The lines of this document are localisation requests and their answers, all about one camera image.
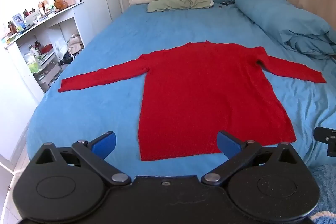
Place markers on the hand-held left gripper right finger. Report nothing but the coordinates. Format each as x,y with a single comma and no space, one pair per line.
227,145

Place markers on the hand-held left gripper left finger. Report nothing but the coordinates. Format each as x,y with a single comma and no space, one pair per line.
105,144

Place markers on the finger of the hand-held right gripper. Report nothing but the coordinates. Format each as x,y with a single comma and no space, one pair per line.
325,138

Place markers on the red knit sweater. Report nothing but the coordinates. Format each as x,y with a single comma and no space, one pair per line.
204,92

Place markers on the pile of clothes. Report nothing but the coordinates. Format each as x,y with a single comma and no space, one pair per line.
74,44

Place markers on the blue fluffy rug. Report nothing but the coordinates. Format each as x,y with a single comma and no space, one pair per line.
325,187

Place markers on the red box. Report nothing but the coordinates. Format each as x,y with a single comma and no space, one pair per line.
46,48

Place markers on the blue duvet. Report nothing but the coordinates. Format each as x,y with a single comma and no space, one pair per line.
283,19

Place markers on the white shelf unit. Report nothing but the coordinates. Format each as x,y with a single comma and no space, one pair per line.
52,27

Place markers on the small black object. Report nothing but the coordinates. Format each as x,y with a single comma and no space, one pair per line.
223,5

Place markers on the brown plush bear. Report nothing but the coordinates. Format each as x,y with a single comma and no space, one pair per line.
61,3

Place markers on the green pillow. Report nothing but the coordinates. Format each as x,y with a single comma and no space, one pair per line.
178,1

